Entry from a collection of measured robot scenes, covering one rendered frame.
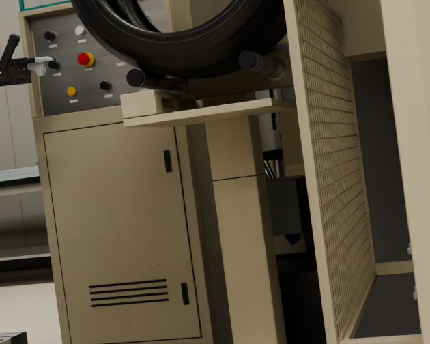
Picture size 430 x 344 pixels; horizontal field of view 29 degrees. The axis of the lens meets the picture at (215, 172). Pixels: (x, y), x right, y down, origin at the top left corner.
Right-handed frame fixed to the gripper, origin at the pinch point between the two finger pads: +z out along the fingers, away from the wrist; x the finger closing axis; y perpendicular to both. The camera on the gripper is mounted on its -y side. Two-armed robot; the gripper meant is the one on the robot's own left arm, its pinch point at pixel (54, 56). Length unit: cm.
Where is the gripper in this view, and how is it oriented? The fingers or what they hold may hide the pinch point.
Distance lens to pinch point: 269.3
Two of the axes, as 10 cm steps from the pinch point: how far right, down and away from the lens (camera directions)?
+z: 9.8, -1.3, 1.3
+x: 1.5, 1.4, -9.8
